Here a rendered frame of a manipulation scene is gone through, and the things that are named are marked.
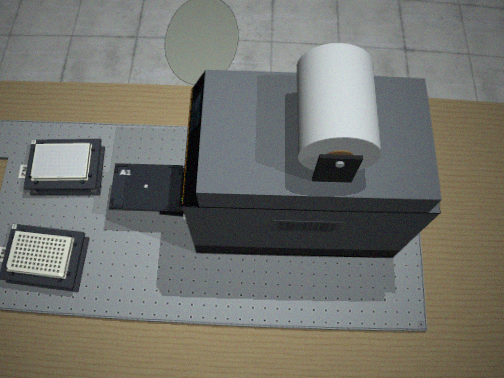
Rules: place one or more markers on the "grey perforated base plate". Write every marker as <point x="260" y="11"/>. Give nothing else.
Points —
<point x="142" y="266"/>

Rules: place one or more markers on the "white rectangular plate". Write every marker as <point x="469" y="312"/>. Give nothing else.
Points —
<point x="61" y="162"/>

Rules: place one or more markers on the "white plate with grid of square wells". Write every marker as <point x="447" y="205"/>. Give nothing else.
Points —
<point x="40" y="254"/>

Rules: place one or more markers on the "white roll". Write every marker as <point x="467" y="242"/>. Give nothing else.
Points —
<point x="336" y="104"/>

